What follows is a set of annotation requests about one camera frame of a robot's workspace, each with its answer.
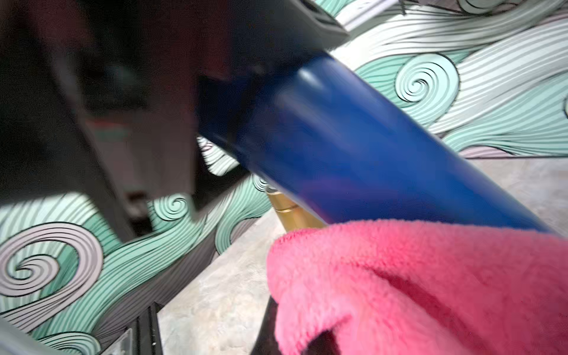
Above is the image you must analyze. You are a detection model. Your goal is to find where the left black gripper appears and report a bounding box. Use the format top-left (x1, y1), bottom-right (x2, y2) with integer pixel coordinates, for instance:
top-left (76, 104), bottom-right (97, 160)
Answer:
top-left (1, 1), bottom-right (348, 241)

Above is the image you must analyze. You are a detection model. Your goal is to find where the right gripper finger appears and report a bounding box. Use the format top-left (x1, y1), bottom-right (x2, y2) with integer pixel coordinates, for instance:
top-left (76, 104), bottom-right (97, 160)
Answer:
top-left (250, 297), bottom-right (281, 355)

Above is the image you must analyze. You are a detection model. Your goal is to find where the pink microfiber cloth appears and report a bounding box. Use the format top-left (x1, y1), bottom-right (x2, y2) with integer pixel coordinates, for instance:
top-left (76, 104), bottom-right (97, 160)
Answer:
top-left (267, 220), bottom-right (567, 354)

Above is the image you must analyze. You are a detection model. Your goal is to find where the blue thermos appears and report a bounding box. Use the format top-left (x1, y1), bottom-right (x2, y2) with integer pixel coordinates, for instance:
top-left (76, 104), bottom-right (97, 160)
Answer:
top-left (197, 54), bottom-right (549, 232)

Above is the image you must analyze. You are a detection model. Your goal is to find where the gold thermos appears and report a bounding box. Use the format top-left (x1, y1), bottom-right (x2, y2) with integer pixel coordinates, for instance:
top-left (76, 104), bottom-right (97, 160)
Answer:
top-left (266, 186), bottom-right (326, 232)

